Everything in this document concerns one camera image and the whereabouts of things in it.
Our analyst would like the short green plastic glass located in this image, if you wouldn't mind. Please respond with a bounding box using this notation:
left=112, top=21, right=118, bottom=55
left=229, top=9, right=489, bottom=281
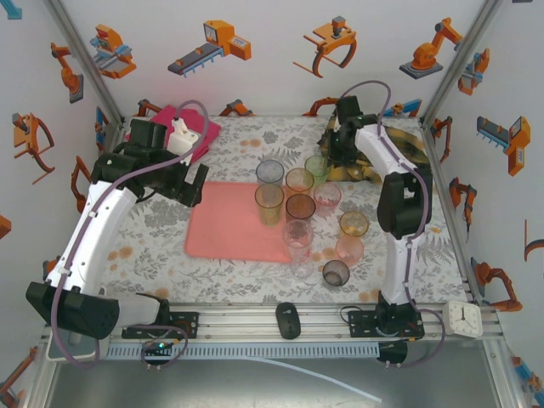
left=303, top=154, right=332, bottom=186

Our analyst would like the short pink plastic glass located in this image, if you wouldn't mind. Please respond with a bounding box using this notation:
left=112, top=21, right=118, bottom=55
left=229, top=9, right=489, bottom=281
left=313, top=182, right=343, bottom=218

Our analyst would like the tall orange plastic glass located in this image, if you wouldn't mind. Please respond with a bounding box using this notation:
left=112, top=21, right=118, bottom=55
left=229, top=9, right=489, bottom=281
left=285, top=167, right=315, bottom=197

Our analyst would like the tall dark brown glass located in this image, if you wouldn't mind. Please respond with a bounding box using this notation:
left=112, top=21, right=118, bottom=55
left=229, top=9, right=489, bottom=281
left=285, top=193, right=317, bottom=222

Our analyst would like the short amber plastic glass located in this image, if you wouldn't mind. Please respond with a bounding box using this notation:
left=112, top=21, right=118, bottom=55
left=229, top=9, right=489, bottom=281
left=338, top=211, right=370, bottom=238

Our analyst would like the tall blue plastic glass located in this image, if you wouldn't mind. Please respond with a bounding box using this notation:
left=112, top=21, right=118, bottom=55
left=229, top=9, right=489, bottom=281
left=255, top=159, right=285, bottom=188

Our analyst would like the tall green plastic glass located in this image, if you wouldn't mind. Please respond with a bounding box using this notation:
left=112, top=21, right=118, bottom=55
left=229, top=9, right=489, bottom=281
left=253, top=182, right=286, bottom=227

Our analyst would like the short salmon plastic glass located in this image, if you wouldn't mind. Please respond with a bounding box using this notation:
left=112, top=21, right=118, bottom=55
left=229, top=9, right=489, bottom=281
left=334, top=235, right=366, bottom=269

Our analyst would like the tall clear plastic glass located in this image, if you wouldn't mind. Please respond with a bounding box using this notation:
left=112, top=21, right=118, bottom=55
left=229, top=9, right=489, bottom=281
left=282, top=218, right=315, bottom=264

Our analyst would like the short dark grey glass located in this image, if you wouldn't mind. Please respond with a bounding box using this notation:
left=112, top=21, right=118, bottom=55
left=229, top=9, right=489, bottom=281
left=321, top=259, right=351, bottom=288

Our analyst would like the pink plastic tray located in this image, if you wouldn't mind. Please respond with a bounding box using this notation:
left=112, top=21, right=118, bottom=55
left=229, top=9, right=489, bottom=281
left=184, top=181, right=314, bottom=264

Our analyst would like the yellow black plaid shirt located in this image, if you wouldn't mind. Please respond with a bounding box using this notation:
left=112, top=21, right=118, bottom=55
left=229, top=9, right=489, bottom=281
left=318, top=118, right=431, bottom=186

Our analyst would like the folded magenta cloth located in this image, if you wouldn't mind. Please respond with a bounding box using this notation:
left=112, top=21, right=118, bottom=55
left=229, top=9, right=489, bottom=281
left=148, top=105, right=222, bottom=165

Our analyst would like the grey floral tablecloth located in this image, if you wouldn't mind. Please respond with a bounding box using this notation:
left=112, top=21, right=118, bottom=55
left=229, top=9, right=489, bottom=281
left=99, top=115, right=473, bottom=305

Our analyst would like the black board with green light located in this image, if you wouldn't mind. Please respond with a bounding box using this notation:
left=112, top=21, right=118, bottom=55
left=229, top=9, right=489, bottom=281
left=141, top=338, right=176, bottom=362

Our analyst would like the black computer mouse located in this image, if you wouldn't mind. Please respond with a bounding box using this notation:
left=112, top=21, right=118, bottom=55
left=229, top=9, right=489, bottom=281
left=275, top=301, right=302, bottom=340

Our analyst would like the grey white box device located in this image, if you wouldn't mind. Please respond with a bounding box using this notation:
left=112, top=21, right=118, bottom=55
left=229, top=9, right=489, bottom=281
left=45, top=329, right=103, bottom=363

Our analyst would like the white square clock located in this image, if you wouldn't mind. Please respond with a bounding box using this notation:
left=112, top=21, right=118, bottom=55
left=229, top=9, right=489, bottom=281
left=441, top=299, right=484, bottom=340

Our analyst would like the black electronics block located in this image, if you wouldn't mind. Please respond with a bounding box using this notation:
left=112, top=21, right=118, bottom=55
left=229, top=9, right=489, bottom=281
left=377, top=342, right=409, bottom=367

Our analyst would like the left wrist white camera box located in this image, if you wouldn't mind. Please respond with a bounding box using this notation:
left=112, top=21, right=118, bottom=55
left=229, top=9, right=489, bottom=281
left=168, top=116, right=201, bottom=157

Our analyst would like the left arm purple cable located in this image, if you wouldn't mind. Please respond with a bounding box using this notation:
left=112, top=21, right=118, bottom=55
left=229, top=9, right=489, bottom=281
left=50, top=99, right=209, bottom=371

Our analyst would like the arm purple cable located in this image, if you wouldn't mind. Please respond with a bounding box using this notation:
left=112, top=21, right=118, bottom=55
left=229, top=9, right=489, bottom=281
left=339, top=79, right=447, bottom=369
left=50, top=99, right=209, bottom=371

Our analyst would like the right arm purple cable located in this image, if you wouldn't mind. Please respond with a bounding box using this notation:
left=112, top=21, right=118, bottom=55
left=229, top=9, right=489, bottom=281
left=339, top=79, right=447, bottom=369

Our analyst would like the aluminium frame post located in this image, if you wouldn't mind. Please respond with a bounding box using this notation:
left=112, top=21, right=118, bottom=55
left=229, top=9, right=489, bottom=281
left=418, top=0, right=507, bottom=128
left=42, top=0, right=128, bottom=128

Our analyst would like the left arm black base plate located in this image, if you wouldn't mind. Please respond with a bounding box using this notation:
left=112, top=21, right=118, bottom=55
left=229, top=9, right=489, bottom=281
left=122, top=311, right=201, bottom=340

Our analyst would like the aluminium frame cross rail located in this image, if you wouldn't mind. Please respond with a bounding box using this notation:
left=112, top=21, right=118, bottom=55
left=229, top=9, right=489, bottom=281
left=42, top=302, right=505, bottom=341

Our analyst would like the aluminium table side rail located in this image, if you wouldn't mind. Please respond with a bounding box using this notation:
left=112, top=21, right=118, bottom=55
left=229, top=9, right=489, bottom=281
left=418, top=118, right=485, bottom=308

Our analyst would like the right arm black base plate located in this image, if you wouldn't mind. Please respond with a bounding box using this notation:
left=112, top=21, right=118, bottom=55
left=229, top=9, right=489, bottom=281
left=348, top=309, right=425, bottom=341

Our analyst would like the white slotted cable duct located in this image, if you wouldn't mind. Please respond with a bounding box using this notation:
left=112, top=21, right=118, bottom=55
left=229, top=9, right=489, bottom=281
left=105, top=342, right=380, bottom=360

